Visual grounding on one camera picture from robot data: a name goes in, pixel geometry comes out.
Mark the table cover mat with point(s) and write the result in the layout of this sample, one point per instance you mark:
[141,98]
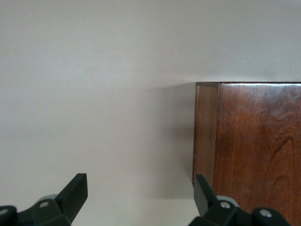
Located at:
[94,94]

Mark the dark wooden drawer cabinet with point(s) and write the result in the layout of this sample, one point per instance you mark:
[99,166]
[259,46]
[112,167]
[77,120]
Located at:
[258,141]

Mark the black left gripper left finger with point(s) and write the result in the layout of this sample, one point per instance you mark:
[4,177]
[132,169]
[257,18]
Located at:
[70,197]

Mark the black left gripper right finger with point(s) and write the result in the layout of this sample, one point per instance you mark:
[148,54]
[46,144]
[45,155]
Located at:
[202,197]

